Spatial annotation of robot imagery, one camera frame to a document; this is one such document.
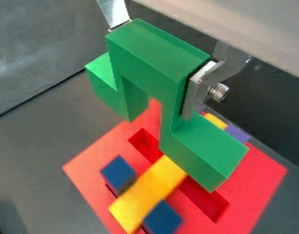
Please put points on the yellow arch block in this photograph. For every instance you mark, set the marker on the yellow arch block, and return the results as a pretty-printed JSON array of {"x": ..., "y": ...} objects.
[{"x": 151, "y": 189}]

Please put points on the blue block right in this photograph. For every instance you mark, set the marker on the blue block right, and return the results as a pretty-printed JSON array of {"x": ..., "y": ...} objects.
[{"x": 163, "y": 220}]

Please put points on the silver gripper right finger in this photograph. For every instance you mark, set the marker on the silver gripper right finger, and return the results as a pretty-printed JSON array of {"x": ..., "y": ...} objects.
[{"x": 204, "y": 84}]

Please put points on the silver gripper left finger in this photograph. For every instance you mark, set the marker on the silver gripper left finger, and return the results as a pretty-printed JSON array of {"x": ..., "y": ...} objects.
[{"x": 113, "y": 10}]

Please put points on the purple block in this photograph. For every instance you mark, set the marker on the purple block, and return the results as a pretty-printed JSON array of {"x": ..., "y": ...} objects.
[{"x": 236, "y": 133}]

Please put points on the red slotted board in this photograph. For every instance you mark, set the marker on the red slotted board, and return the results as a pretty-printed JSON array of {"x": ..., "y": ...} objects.
[{"x": 227, "y": 211}]

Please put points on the green stepped arch block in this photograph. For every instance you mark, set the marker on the green stepped arch block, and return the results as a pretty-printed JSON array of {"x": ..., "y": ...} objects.
[{"x": 146, "y": 66}]

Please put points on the blue block left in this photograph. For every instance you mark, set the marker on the blue block left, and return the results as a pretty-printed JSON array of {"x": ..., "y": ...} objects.
[{"x": 119, "y": 175}]

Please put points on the blue block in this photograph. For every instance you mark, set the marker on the blue block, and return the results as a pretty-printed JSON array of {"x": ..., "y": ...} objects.
[
  {"x": 119, "y": 175},
  {"x": 163, "y": 220}
]

